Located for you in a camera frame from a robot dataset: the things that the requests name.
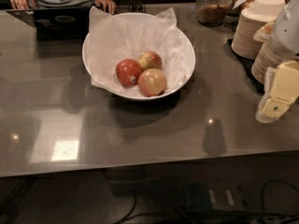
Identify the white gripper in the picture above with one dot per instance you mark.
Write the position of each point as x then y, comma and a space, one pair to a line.
288, 36

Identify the red apple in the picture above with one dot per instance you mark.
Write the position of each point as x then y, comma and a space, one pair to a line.
128, 72

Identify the yellow-red apple front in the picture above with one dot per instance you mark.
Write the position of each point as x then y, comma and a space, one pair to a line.
152, 82

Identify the yellow-red apple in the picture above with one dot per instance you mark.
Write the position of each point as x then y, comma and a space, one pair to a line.
149, 59
152, 82

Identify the yellow-red apple back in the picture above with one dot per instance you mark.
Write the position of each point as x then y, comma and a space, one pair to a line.
149, 59

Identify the white bowl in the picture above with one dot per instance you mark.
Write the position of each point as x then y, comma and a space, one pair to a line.
187, 52

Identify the person's left hand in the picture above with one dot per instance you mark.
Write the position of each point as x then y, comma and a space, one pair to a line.
107, 5

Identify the near stack of paper bowls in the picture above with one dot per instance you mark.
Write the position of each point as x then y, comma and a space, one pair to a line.
265, 58

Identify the stack of paper bowls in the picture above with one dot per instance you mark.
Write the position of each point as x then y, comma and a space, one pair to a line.
265, 58
251, 20

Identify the black tray mat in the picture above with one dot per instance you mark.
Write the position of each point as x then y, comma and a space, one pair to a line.
246, 65

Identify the far stack of paper bowls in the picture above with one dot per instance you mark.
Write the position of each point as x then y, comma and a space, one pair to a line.
251, 20

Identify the glass jar of cereal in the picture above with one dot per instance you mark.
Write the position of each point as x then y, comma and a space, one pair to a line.
212, 12

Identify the black box under table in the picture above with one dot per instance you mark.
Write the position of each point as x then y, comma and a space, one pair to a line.
205, 198

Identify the white tissue paper liner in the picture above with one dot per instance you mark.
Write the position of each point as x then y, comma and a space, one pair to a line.
118, 38

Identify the black laptop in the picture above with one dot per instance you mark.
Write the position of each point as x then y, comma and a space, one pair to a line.
56, 22

